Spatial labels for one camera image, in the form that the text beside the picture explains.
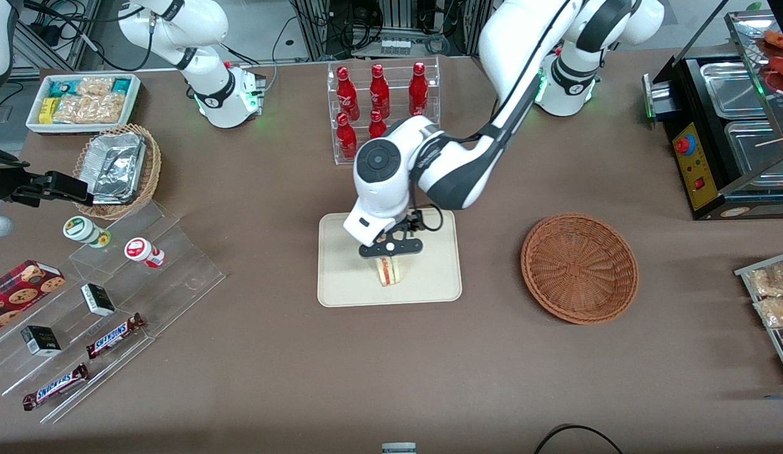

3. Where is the black cable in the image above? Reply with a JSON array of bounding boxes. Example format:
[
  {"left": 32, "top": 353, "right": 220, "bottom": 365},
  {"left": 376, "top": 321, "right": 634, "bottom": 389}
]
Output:
[{"left": 533, "top": 424, "right": 625, "bottom": 454}]

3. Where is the clear pastry bag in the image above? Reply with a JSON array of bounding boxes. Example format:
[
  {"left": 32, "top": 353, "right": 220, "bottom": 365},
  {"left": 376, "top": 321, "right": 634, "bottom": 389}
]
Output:
[
  {"left": 748, "top": 262, "right": 783, "bottom": 298},
  {"left": 754, "top": 296, "right": 783, "bottom": 330}
]

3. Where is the tray of packaged snacks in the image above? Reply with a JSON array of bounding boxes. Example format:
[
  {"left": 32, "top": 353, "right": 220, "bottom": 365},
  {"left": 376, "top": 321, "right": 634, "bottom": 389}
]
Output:
[{"left": 735, "top": 251, "right": 783, "bottom": 385}]

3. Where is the snickers bar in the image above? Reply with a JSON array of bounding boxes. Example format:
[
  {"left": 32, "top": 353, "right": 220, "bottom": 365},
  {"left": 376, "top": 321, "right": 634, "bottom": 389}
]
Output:
[
  {"left": 22, "top": 363, "right": 90, "bottom": 412},
  {"left": 85, "top": 313, "right": 146, "bottom": 360}
]

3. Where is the clear acrylic stepped display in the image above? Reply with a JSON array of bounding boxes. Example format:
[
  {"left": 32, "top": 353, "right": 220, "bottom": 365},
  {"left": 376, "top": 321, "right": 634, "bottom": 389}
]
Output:
[{"left": 0, "top": 201, "right": 227, "bottom": 424}]

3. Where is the cream plastic tray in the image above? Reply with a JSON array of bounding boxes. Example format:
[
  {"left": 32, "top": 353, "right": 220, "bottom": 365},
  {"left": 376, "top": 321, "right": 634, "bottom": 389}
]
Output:
[{"left": 317, "top": 207, "right": 462, "bottom": 308}]

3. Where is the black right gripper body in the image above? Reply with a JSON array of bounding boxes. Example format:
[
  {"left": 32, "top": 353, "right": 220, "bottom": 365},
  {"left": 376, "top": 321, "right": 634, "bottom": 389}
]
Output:
[{"left": 0, "top": 146, "right": 49, "bottom": 206}]

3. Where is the white snack bin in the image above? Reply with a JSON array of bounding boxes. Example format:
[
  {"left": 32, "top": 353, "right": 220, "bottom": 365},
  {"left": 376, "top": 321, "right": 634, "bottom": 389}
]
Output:
[{"left": 25, "top": 73, "right": 143, "bottom": 136}]

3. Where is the brown wicker basket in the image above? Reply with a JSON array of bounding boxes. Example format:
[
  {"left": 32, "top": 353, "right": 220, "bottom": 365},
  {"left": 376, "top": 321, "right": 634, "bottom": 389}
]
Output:
[{"left": 521, "top": 212, "right": 639, "bottom": 325}]

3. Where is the green lid yogurt cup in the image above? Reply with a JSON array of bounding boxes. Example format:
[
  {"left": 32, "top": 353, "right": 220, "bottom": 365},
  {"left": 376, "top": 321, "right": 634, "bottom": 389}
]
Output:
[{"left": 63, "top": 216, "right": 112, "bottom": 249}]

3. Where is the red cookie box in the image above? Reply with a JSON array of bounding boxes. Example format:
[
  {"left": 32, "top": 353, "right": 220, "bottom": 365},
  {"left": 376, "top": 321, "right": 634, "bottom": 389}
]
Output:
[{"left": 0, "top": 260, "right": 67, "bottom": 335}]

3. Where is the red lid yogurt cup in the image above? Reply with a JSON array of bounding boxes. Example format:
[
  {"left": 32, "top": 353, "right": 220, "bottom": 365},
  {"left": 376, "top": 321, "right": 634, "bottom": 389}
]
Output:
[{"left": 124, "top": 237, "right": 165, "bottom": 269}]

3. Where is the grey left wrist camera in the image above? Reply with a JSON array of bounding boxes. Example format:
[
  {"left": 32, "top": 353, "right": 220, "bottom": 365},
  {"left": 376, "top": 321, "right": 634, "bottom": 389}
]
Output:
[{"left": 358, "top": 237, "right": 425, "bottom": 260}]

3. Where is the black food warmer machine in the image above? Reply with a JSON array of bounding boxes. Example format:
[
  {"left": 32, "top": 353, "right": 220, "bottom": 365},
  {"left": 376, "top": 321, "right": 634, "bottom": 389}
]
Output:
[{"left": 644, "top": 9, "right": 783, "bottom": 221}]

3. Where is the clear cracker bag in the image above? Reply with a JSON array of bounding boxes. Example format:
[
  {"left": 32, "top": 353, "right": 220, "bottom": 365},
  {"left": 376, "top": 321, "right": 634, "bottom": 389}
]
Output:
[
  {"left": 77, "top": 77, "right": 115, "bottom": 96},
  {"left": 54, "top": 93, "right": 127, "bottom": 124}
]

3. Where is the clear acrylic bottle rack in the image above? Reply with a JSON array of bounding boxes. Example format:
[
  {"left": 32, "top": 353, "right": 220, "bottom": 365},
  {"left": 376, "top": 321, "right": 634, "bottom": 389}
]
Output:
[{"left": 327, "top": 57, "right": 441, "bottom": 166}]

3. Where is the steel warmer pan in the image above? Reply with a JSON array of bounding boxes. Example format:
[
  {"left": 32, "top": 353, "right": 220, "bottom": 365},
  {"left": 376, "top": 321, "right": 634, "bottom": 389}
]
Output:
[
  {"left": 724, "top": 120, "right": 783, "bottom": 175},
  {"left": 700, "top": 61, "right": 774, "bottom": 119}
]

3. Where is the aluminium frame rack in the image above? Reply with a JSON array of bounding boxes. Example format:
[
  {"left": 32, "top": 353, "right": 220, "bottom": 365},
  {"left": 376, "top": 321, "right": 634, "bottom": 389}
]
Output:
[{"left": 292, "top": 0, "right": 494, "bottom": 61}]

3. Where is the silver foil container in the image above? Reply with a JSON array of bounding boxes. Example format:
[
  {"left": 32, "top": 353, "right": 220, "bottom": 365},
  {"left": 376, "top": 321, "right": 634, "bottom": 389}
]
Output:
[{"left": 82, "top": 131, "right": 147, "bottom": 206}]

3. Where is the light wicker basket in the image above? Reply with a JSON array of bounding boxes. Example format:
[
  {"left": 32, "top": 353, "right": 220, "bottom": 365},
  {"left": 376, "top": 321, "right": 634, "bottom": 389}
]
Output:
[{"left": 73, "top": 124, "right": 162, "bottom": 221}]

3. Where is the triangular sandwich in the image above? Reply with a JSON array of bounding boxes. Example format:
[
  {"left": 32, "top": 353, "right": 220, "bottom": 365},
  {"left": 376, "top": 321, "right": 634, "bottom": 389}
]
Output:
[{"left": 375, "top": 255, "right": 403, "bottom": 288}]

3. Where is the small black box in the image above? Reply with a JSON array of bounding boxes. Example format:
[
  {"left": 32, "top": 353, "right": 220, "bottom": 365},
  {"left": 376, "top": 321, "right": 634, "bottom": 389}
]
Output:
[
  {"left": 20, "top": 325, "right": 62, "bottom": 358},
  {"left": 81, "top": 283, "right": 116, "bottom": 317}
]

